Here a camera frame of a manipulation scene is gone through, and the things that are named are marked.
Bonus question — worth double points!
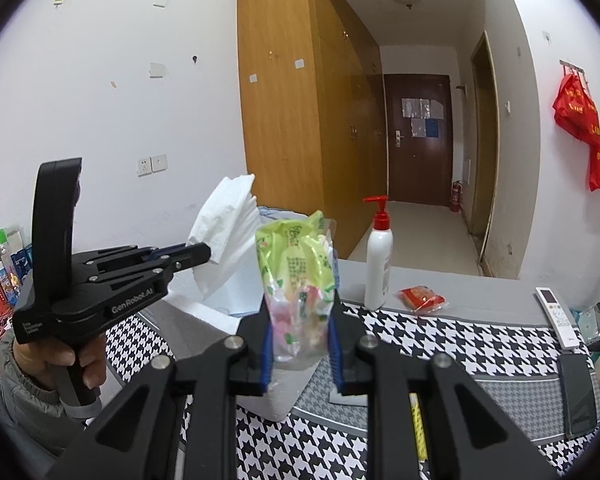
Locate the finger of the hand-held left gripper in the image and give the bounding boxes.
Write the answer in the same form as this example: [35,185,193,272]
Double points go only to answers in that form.
[130,241,213,258]
[152,253,213,281]

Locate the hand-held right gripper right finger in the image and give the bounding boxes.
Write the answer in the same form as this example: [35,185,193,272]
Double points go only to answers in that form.
[326,295,561,480]

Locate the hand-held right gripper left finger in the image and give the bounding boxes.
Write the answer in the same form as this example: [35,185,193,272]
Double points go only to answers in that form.
[47,305,276,480]

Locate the white tissue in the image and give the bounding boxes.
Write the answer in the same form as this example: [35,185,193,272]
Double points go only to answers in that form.
[186,174,261,311]

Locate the white foam box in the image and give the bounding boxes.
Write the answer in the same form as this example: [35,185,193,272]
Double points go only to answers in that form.
[167,205,331,421]

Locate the green snack packet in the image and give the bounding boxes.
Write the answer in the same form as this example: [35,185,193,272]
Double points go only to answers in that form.
[255,210,341,372]

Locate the person's left forearm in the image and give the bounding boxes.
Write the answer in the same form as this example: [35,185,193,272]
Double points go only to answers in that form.
[0,332,88,461]

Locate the person's left hand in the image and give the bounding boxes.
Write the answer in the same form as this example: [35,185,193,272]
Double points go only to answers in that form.
[11,332,108,396]

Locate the small white packet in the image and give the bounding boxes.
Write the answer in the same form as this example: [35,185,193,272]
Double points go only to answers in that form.
[327,385,368,407]

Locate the row of colourful boxes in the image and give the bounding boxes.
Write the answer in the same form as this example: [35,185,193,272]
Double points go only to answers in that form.
[0,227,36,376]

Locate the houndstooth table mat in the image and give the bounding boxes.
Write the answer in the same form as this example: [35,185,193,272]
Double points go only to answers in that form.
[102,300,600,480]

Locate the red snack packet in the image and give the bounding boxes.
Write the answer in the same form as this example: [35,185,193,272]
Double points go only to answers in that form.
[396,285,447,315]

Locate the white red pump bottle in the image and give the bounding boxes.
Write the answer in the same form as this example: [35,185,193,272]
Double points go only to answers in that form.
[362,195,395,312]

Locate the yellow patterned strip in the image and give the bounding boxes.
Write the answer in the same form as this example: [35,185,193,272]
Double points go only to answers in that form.
[409,392,429,461]

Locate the wooden wardrobe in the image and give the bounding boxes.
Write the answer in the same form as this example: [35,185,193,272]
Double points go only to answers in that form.
[236,0,388,261]

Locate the dark brown door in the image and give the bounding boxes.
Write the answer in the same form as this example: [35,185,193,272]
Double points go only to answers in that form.
[383,73,453,207]

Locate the white remote control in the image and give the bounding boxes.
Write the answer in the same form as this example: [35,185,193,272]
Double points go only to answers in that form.
[535,286,581,351]

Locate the black smartphone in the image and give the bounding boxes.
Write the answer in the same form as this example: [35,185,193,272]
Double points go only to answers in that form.
[557,353,599,440]

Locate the teal plastic basket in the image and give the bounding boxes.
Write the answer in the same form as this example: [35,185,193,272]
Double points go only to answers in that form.
[572,306,600,346]

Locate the white paper notice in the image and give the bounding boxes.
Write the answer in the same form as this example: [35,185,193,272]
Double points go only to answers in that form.
[401,97,445,120]

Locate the red plastic bags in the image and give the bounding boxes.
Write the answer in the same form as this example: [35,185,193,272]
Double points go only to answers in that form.
[552,74,600,193]

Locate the double wall socket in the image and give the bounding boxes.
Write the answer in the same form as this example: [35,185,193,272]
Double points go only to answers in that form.
[136,154,168,177]

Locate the wooden door frame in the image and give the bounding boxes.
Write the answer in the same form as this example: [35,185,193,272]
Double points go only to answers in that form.
[467,31,501,241]

